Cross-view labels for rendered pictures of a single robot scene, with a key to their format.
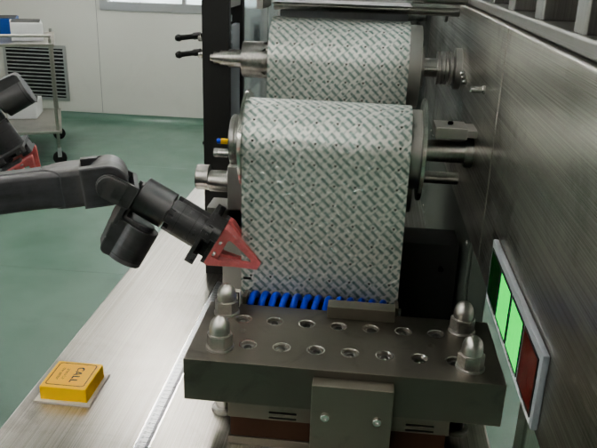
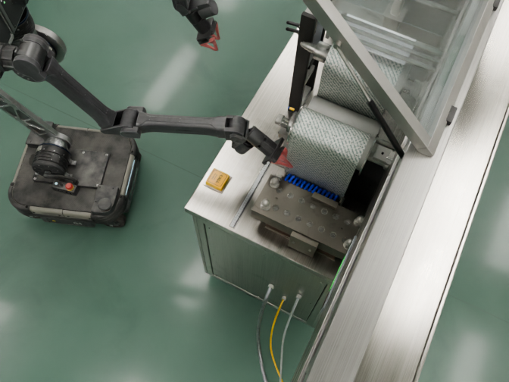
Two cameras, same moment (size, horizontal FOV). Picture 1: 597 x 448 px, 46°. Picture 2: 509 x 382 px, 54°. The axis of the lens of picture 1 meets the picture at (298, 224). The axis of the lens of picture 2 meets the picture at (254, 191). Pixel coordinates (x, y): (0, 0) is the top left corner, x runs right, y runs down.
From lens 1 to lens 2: 1.16 m
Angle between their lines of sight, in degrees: 45
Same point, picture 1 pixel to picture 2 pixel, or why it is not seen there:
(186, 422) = not seen: hidden behind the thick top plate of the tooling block
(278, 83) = (326, 78)
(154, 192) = (253, 137)
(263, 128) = (299, 135)
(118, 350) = (237, 161)
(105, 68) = not seen: outside the picture
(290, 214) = (306, 161)
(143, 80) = not seen: outside the picture
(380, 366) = (316, 235)
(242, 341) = (274, 205)
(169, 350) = (257, 167)
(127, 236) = (242, 147)
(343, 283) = (323, 184)
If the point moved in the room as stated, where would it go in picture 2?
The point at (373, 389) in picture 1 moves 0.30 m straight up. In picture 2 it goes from (310, 244) to (323, 208)
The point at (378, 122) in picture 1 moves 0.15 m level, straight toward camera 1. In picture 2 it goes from (348, 149) to (328, 186)
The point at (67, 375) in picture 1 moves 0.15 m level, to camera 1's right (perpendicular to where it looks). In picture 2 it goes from (215, 178) to (251, 191)
